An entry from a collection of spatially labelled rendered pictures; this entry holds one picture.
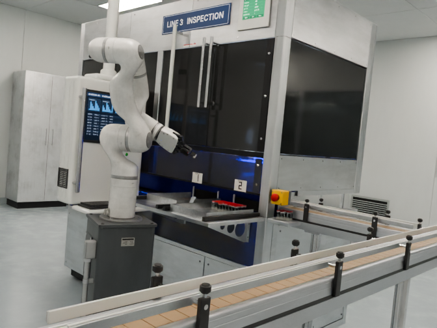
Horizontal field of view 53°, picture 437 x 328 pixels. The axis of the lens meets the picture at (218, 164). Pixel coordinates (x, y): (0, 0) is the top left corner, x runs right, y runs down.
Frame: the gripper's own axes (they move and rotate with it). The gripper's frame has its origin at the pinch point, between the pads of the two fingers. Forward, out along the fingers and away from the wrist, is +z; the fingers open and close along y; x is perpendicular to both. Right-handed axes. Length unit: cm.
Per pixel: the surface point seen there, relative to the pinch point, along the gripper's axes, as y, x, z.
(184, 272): -84, 2, 32
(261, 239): -23, 1, 56
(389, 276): 49, -54, 84
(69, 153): -55, 5, -61
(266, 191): -4.9, 13.5, 44.3
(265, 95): 26, 40, 17
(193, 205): -29.0, -0.1, 16.6
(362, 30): 52, 128, 44
